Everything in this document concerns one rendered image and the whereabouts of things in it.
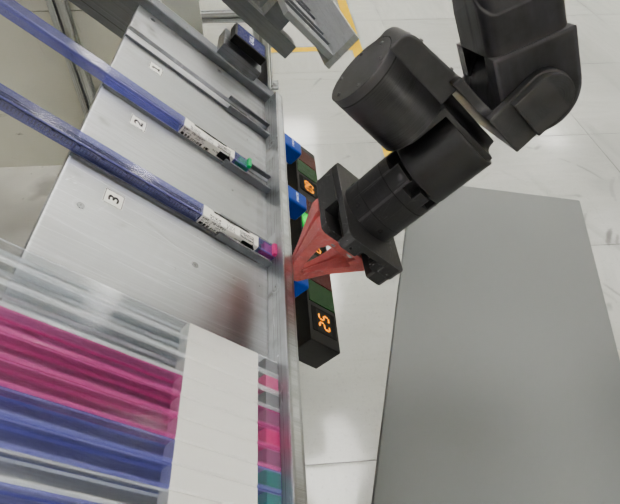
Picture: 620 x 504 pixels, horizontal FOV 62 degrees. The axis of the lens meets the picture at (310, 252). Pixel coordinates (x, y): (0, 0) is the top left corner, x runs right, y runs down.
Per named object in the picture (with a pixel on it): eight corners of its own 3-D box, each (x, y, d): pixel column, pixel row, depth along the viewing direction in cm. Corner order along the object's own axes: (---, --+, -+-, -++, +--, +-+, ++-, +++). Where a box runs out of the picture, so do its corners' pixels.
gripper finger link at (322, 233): (263, 279, 46) (339, 216, 41) (262, 226, 51) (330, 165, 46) (318, 310, 49) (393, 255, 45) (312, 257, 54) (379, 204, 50)
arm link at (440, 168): (511, 167, 38) (491, 132, 43) (456, 106, 35) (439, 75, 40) (437, 221, 41) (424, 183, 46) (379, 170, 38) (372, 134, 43)
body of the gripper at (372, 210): (333, 249, 40) (407, 190, 37) (321, 173, 47) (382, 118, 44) (387, 285, 43) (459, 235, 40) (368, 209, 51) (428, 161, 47)
